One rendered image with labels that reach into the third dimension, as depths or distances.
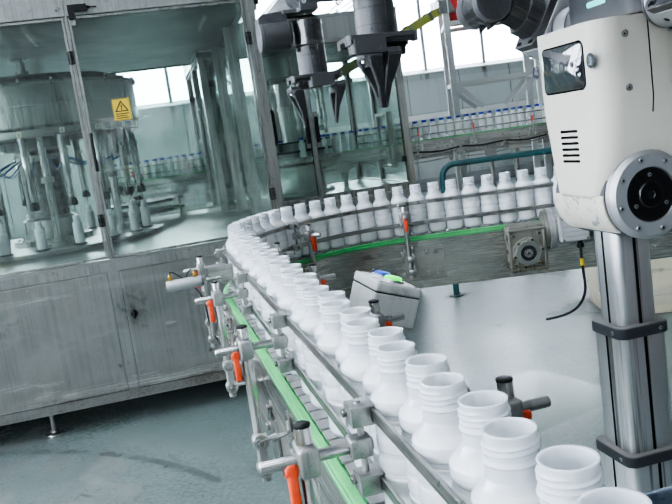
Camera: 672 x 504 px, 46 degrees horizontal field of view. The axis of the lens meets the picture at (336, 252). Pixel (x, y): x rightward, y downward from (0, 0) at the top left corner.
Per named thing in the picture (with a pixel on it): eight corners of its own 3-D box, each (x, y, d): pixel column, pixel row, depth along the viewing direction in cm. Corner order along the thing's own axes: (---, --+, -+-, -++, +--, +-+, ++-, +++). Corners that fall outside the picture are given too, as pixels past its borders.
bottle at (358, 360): (352, 458, 90) (332, 319, 88) (403, 449, 90) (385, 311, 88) (358, 480, 84) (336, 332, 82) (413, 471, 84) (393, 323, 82)
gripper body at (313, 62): (287, 88, 156) (281, 50, 155) (336, 82, 159) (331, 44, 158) (293, 85, 150) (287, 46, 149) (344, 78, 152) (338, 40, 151)
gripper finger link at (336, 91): (309, 127, 159) (302, 80, 157) (343, 122, 160) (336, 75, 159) (316, 125, 152) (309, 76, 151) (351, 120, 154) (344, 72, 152)
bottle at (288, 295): (285, 369, 129) (269, 271, 126) (320, 362, 130) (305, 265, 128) (292, 379, 123) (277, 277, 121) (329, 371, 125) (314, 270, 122)
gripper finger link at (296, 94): (291, 129, 158) (284, 82, 156) (326, 124, 159) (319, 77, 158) (298, 128, 151) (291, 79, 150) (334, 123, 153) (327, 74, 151)
